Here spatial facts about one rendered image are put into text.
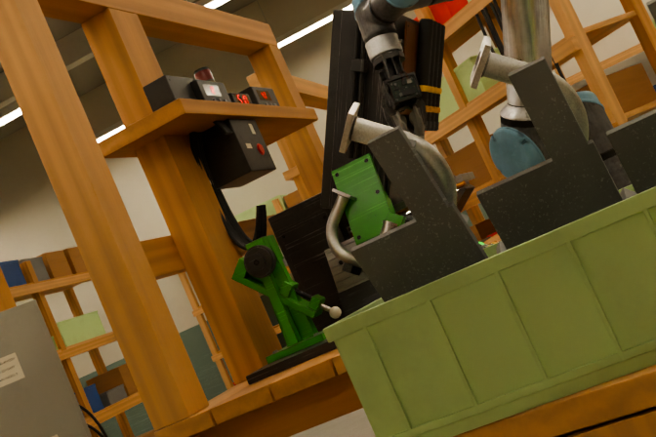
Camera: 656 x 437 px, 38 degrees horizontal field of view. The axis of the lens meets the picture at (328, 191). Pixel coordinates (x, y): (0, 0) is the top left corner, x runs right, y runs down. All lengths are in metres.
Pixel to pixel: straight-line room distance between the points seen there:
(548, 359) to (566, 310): 0.06
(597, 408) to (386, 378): 0.24
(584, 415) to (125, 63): 1.64
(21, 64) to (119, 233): 0.41
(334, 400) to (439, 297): 0.87
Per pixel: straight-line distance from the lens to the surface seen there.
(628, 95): 5.11
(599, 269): 1.07
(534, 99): 1.13
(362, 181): 2.45
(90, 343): 8.44
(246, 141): 2.51
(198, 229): 2.34
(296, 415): 1.98
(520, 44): 1.79
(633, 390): 1.07
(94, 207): 2.02
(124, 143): 2.33
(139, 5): 2.63
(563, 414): 1.09
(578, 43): 4.86
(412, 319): 1.12
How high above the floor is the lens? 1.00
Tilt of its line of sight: 5 degrees up
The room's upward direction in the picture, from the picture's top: 24 degrees counter-clockwise
